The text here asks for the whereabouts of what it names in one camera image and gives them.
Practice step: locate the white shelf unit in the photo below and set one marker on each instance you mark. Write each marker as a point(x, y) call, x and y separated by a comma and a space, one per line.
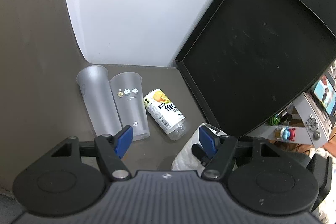
point(312, 114)

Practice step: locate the watermelon figurine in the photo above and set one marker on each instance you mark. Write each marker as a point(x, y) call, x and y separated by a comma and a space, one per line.
point(273, 121)

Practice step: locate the black tray leaning upright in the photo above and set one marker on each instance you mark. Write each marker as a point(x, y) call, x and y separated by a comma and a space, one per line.
point(248, 59)

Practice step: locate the frosted plastic cup far left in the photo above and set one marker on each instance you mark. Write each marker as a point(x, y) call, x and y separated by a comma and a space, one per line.
point(97, 96)

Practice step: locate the frosted plastic cup with print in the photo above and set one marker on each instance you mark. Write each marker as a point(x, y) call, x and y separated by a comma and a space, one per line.
point(128, 96)

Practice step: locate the clear bottle with yellow label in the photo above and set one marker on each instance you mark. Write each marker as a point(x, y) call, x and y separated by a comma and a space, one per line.
point(166, 114)

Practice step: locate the blue red toy figurine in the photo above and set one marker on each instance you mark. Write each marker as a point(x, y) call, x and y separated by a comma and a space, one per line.
point(284, 133)

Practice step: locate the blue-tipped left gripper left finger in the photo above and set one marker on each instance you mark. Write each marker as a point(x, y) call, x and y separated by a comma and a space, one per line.
point(95, 160)

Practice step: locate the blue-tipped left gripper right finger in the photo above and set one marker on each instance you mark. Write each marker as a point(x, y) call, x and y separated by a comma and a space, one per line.
point(229, 158)

